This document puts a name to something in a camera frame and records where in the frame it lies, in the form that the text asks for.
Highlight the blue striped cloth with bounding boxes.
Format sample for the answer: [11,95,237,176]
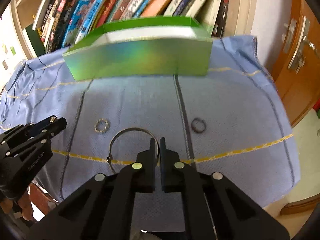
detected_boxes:
[1,36,300,207]

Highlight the silver door handle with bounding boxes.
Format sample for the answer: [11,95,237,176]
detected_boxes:
[283,16,319,74]

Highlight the silver bangle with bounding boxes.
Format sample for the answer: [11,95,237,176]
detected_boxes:
[107,127,159,174]

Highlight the black ring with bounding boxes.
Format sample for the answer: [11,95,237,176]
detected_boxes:
[190,117,207,133]

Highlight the dark green book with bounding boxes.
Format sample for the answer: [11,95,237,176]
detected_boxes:
[25,24,46,57]

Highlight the green cardboard box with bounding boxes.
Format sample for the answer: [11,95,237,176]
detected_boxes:
[63,16,213,81]

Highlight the person's left hand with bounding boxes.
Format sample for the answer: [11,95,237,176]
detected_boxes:
[1,190,34,221]

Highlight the wooden bookshelf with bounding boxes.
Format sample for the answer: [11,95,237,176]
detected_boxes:
[8,0,257,59]

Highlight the silver ring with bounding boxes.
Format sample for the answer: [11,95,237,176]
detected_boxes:
[94,118,111,134]

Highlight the wooden door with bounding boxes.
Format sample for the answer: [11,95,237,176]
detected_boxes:
[271,0,319,127]

